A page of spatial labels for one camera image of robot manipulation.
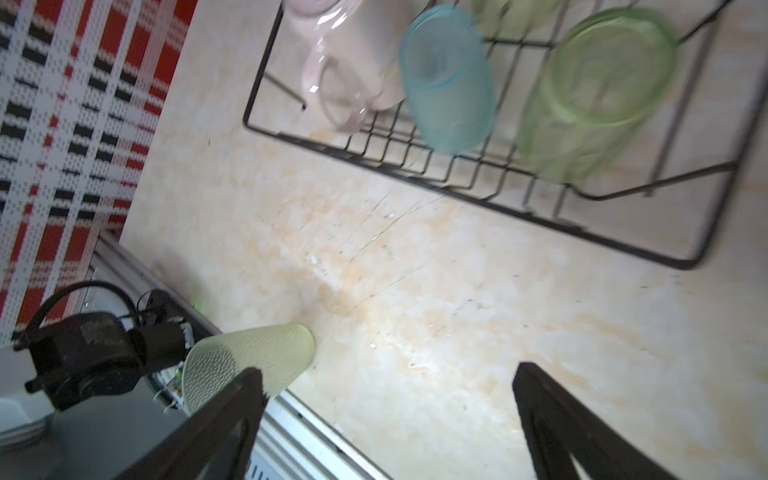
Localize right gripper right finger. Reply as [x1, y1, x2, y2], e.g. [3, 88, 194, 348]
[512, 362, 674, 479]

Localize black wire dish rack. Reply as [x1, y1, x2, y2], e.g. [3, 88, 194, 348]
[243, 1, 767, 270]

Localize teal textured glass cup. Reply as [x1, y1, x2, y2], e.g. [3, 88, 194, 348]
[399, 5, 496, 155]

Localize pale green glass cup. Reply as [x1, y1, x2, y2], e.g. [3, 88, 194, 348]
[181, 322, 316, 415]

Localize pink mug purple inside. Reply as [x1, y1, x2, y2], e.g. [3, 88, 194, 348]
[282, 0, 433, 134]

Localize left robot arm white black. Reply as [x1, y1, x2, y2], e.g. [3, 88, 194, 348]
[1, 280, 194, 479]

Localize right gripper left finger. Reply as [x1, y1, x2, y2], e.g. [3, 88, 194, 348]
[117, 367, 268, 479]

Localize green patterned glass cup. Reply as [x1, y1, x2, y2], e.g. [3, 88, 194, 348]
[471, 0, 562, 39]

